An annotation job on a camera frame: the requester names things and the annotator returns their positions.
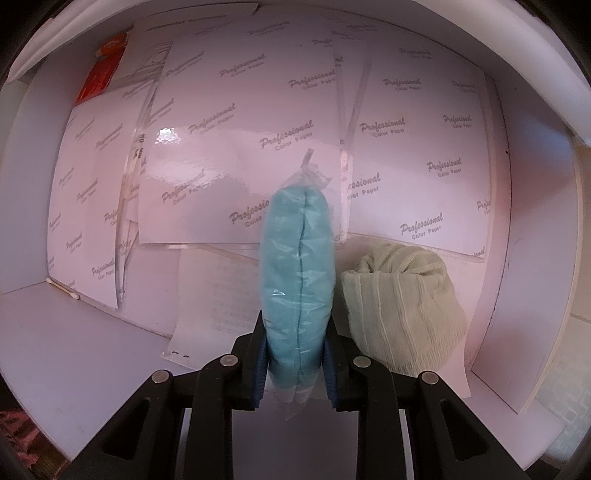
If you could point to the teal socks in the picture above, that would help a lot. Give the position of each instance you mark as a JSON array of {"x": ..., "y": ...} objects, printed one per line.
[{"x": 295, "y": 277}]

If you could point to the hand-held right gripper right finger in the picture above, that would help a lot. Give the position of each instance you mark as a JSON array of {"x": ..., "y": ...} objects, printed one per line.
[{"x": 331, "y": 369}]

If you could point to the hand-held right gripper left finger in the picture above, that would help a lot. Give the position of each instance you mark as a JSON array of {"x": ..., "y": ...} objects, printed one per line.
[{"x": 259, "y": 364}]

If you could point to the white lavender drawer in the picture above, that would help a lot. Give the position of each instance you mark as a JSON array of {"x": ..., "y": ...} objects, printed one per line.
[{"x": 92, "y": 360}]

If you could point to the pale green ribbed sock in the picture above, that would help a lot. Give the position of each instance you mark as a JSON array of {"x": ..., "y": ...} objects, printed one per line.
[{"x": 401, "y": 304}]

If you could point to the white instruction sheet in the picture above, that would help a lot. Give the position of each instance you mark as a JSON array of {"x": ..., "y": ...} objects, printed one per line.
[{"x": 147, "y": 50}]

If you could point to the clear plastic sleeve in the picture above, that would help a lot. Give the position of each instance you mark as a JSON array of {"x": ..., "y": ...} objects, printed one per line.
[{"x": 131, "y": 152}]

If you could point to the cotton swab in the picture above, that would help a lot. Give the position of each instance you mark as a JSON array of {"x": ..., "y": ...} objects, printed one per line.
[{"x": 62, "y": 288}]

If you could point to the orange white tube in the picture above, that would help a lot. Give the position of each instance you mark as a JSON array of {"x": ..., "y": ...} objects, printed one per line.
[{"x": 111, "y": 45}]

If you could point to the red packet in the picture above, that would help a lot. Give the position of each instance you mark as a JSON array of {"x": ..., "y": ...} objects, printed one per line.
[{"x": 99, "y": 78}]

